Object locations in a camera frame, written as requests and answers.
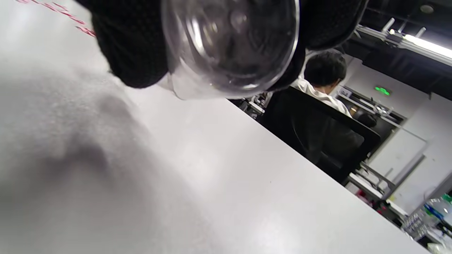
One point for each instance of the person's right hand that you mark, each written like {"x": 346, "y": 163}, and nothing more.
{"x": 130, "y": 46}

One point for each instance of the pile of pink paper scraps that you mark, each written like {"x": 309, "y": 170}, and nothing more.
{"x": 74, "y": 19}

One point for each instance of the clear conical bottle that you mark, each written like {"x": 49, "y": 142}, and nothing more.
{"x": 229, "y": 46}

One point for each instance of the plastic water bottle green cap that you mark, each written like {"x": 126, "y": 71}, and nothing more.
{"x": 434, "y": 210}

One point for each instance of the black mesh office chair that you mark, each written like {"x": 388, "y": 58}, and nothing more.
{"x": 317, "y": 134}

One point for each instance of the green exit sign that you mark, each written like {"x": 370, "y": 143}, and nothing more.
{"x": 382, "y": 91}

